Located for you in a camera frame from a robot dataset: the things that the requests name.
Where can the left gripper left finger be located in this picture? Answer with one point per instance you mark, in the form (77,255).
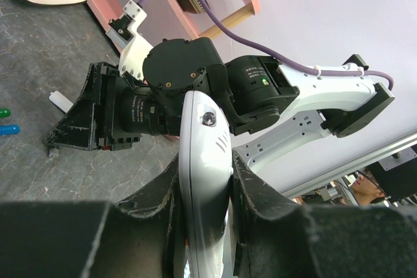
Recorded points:
(139,236)

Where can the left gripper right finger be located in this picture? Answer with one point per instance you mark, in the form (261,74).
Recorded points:
(272,236)

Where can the blue battery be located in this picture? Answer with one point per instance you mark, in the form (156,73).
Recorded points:
(9,130)

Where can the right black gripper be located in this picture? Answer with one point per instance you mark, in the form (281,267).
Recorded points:
(113,110)

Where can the white remote control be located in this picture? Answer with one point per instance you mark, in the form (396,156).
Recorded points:
(205,168)

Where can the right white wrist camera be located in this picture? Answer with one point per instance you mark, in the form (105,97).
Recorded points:
(134,48)

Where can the green battery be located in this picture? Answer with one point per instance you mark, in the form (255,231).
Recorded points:
(4,112)

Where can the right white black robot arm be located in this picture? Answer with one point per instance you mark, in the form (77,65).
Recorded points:
(288,108)

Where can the white battery compartment cover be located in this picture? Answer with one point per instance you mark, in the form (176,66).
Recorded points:
(60,101)

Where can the person with glasses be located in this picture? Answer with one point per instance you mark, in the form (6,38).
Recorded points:
(366,189)

